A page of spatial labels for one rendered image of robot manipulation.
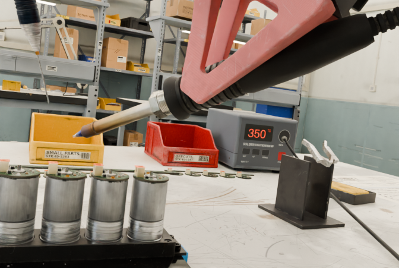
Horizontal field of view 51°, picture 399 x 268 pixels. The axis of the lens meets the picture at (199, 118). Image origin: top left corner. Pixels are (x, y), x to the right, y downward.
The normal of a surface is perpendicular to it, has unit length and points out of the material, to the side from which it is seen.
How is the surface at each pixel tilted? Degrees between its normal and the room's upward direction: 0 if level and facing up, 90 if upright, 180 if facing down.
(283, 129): 90
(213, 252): 0
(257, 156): 90
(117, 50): 86
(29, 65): 90
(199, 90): 99
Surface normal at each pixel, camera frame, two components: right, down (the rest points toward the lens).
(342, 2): 0.72, 0.62
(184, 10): 0.55, 0.11
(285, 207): -0.88, -0.07
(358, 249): 0.12, -0.99
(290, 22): -0.57, 0.29
